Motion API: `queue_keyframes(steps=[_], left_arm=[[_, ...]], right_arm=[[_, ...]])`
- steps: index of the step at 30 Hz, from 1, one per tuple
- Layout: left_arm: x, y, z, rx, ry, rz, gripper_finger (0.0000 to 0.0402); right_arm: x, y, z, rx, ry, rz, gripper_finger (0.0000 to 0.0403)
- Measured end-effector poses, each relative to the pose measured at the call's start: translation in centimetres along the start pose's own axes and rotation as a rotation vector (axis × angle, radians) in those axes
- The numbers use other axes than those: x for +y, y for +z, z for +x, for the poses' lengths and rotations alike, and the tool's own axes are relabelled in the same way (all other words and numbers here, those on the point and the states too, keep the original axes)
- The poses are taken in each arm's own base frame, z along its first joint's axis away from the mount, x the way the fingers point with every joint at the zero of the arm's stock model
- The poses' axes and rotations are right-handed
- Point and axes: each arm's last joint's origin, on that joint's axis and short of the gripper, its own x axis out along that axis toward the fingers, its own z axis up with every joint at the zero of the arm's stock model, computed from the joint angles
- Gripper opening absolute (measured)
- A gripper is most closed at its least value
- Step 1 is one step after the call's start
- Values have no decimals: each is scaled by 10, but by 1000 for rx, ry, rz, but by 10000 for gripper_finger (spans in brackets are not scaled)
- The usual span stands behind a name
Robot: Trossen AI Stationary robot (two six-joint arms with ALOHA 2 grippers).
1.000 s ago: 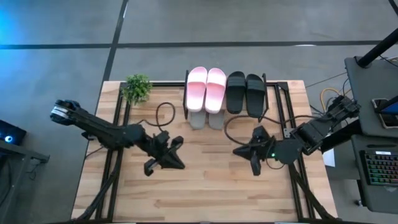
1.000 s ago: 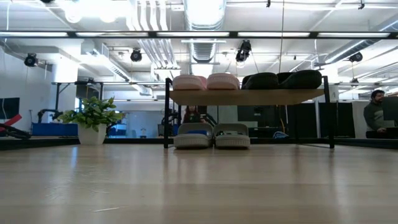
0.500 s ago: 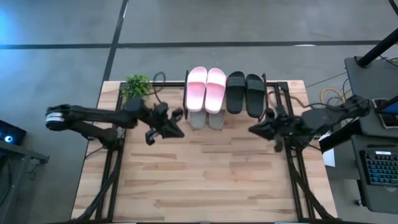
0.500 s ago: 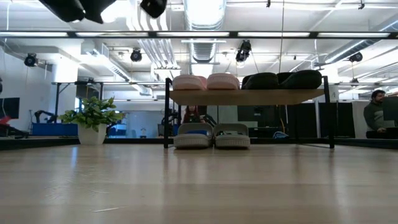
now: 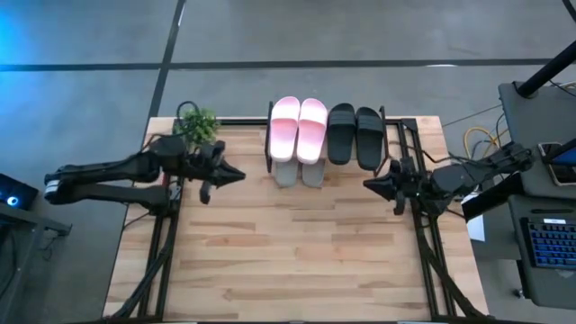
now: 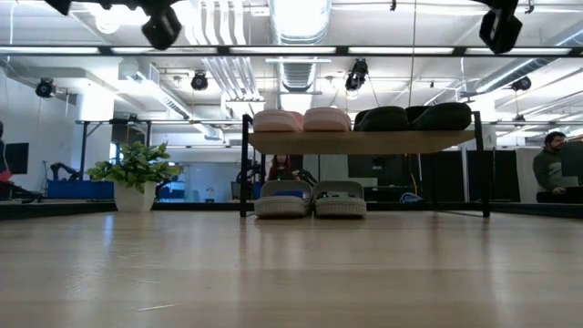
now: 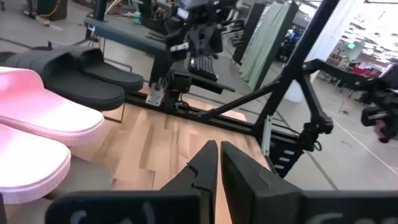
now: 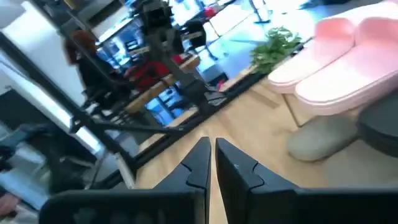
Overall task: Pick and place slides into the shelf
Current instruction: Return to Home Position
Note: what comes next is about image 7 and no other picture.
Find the black slide sandal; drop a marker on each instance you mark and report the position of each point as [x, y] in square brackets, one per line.
[118, 79]
[87, 93]

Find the background black table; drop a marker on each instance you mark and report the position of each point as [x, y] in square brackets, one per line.
[339, 73]

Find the grey keyboard shelf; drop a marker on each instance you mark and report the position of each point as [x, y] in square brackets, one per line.
[230, 71]

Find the grey green fabric panel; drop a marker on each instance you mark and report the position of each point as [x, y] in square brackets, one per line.
[264, 46]

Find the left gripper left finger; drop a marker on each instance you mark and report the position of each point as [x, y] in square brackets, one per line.
[206, 168]

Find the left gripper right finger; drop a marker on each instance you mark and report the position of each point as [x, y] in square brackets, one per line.
[245, 186]

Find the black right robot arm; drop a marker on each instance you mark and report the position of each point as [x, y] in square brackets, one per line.
[174, 84]

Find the background black robot arm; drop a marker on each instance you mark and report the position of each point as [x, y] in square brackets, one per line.
[384, 105]

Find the green exit sign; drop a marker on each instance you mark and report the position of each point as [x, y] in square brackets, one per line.
[351, 46]

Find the backlit black keyboard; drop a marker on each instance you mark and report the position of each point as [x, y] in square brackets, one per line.
[202, 67]

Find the grey workstation desk top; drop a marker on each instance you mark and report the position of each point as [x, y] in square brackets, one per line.
[124, 32]

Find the pink slide sandal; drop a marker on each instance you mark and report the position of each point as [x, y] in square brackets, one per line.
[46, 112]
[28, 165]

